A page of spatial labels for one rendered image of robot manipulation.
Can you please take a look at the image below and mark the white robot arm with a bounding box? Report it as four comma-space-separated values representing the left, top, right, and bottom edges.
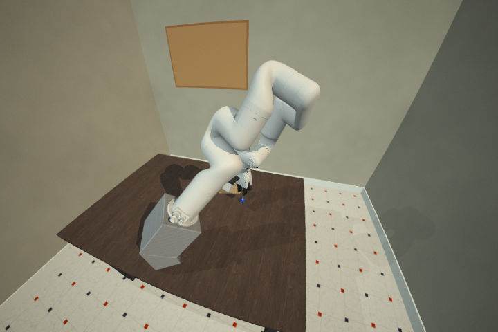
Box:
167, 60, 320, 226

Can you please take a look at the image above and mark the tan mat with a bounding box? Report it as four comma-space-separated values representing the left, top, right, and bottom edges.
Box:
219, 183, 241, 194

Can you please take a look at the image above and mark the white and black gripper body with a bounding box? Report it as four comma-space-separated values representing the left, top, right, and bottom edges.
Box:
235, 171, 252, 189

